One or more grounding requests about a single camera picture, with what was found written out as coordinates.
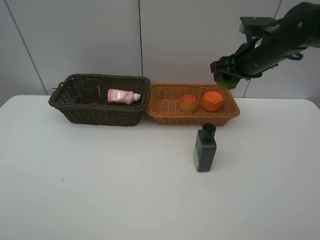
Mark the red yellow mango fruit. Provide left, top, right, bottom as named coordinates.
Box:
left=179, top=94, right=199, bottom=113

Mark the pink lotion bottle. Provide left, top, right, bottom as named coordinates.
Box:
left=107, top=89, right=141, bottom=105

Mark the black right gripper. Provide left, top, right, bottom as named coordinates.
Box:
left=210, top=37, right=278, bottom=82

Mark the orange tangerine fruit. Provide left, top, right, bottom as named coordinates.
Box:
left=202, top=91, right=223, bottom=112

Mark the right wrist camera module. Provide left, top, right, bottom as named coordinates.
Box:
left=239, top=16, right=275, bottom=43

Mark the translucent purple plastic cup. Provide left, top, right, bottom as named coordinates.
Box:
left=78, top=78, right=102, bottom=105

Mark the black bottle green label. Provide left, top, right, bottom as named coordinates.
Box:
left=193, top=123, right=217, bottom=173

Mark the light orange wicker basket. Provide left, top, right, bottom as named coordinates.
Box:
left=146, top=83, right=240, bottom=127

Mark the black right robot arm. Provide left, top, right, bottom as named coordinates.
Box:
left=210, top=2, right=320, bottom=84

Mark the dark brown wicker basket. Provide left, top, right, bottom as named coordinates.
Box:
left=48, top=73, right=151, bottom=127

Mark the green fruit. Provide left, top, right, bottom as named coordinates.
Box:
left=216, top=77, right=240, bottom=90

